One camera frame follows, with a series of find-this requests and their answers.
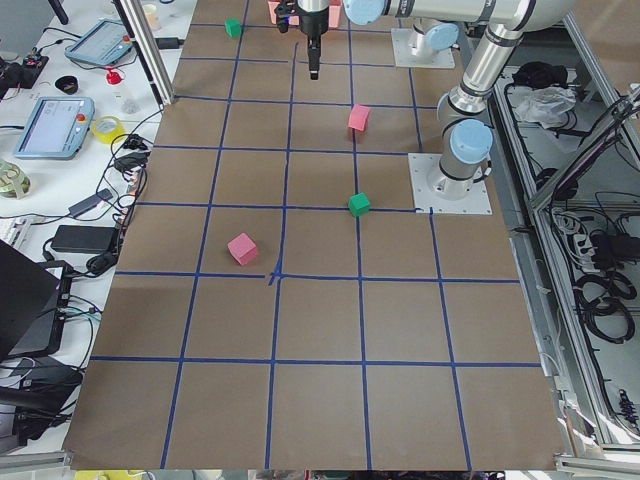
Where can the yellow tape roll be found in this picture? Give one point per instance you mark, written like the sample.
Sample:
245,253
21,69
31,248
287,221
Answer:
108,129

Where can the white crumpled cloth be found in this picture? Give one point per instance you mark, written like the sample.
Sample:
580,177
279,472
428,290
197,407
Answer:
548,107

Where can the black power adapter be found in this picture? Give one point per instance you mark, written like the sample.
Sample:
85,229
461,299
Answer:
83,239

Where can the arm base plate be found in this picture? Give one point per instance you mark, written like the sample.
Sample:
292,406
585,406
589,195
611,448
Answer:
404,58
434,192

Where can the pink foam cube far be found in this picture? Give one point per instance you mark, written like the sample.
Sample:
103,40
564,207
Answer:
359,117

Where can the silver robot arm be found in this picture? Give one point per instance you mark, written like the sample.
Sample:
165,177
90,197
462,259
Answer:
466,140
432,36

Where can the blue teach pendant upper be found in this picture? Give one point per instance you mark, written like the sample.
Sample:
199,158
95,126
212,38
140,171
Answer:
104,45

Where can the pink foam cube near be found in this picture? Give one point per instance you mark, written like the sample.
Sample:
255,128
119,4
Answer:
243,249

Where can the blue teach pendant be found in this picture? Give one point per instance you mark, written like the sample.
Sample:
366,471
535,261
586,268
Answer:
104,45
56,128

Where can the green foam cube far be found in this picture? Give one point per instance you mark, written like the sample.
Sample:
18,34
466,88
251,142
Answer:
233,27

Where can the green foam cube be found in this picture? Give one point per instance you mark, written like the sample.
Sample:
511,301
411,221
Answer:
233,27
359,204

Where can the black small bowl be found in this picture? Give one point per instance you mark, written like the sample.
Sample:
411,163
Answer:
67,84

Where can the green foam cube centre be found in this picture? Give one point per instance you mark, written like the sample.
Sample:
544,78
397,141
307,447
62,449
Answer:
359,204

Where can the blue teach pendant lower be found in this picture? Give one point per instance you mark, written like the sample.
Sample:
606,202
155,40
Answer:
56,128

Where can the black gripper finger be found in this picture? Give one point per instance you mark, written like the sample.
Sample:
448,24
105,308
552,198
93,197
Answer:
314,56

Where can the pink foam cube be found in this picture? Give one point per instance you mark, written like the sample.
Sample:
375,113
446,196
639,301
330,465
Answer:
359,117
243,249

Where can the aluminium frame post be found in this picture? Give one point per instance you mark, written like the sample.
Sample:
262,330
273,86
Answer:
132,15

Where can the black laptop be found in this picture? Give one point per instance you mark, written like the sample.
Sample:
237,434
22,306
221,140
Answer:
33,296

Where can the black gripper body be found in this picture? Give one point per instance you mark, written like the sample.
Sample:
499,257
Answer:
313,23

